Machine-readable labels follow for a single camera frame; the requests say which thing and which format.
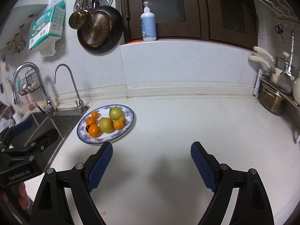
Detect large orange front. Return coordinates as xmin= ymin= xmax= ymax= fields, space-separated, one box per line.
xmin=86 ymin=116 xmax=97 ymax=126

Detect small orange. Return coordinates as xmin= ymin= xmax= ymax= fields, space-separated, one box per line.
xmin=113 ymin=119 xmax=125 ymax=131
xmin=91 ymin=111 xmax=100 ymax=119

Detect yellow pear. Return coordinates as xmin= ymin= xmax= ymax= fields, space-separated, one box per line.
xmin=99 ymin=117 xmax=114 ymax=133

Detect green pear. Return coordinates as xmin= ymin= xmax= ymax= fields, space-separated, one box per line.
xmin=109 ymin=106 xmax=124 ymax=121

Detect tan longan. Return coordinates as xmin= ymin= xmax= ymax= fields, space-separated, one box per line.
xmin=119 ymin=116 xmax=127 ymax=124

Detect person hand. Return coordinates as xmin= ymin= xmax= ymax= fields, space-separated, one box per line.
xmin=1 ymin=182 xmax=29 ymax=210

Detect chrome sink faucet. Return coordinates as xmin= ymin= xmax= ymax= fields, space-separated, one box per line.
xmin=12 ymin=62 xmax=57 ymax=115

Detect stainless steel sink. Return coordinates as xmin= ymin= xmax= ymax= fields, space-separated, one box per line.
xmin=11 ymin=110 xmax=83 ymax=170

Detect thin gooseneck faucet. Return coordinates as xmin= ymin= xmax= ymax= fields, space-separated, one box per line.
xmin=53 ymin=64 xmax=89 ymax=114

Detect blue white porcelain plate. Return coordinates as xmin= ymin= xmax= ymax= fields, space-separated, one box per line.
xmin=77 ymin=104 xmax=135 ymax=145

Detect teal paper towel pack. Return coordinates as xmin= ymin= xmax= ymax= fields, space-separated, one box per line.
xmin=28 ymin=0 xmax=66 ymax=57

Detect metal dish rack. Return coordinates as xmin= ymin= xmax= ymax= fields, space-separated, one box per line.
xmin=252 ymin=68 xmax=300 ymax=145

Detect stainless steel pot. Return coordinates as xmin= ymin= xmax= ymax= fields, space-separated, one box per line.
xmin=258 ymin=82 xmax=286 ymax=116

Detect brass perforated strainer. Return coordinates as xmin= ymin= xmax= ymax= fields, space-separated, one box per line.
xmin=77 ymin=12 xmax=112 ymax=48

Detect white ceramic teapot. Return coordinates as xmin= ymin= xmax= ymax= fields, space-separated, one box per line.
xmin=292 ymin=74 xmax=300 ymax=105

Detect metal spatula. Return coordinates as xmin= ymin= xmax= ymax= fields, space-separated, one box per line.
xmin=277 ymin=29 xmax=294 ymax=94

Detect black frying pan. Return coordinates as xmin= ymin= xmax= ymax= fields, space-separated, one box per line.
xmin=77 ymin=0 xmax=124 ymax=54

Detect white blue pump bottle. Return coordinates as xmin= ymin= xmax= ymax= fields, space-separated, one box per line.
xmin=140 ymin=1 xmax=157 ymax=42

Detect black scissors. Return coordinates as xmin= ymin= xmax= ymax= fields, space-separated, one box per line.
xmin=275 ymin=23 xmax=285 ymax=42

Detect black wire basket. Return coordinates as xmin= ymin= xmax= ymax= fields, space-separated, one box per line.
xmin=18 ymin=69 xmax=41 ymax=96

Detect cream handle lower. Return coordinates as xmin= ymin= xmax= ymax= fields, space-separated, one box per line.
xmin=248 ymin=55 xmax=272 ymax=70

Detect cream handle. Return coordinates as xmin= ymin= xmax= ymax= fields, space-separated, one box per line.
xmin=248 ymin=55 xmax=272 ymax=70
xmin=253 ymin=46 xmax=275 ymax=64

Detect cream handle upper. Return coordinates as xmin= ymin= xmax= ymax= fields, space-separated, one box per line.
xmin=253 ymin=46 xmax=275 ymax=64

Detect dark wooden window frame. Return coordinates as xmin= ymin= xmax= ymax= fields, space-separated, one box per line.
xmin=121 ymin=0 xmax=258 ymax=50

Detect white wire rack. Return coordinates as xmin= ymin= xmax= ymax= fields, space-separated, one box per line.
xmin=259 ymin=0 xmax=298 ymax=20

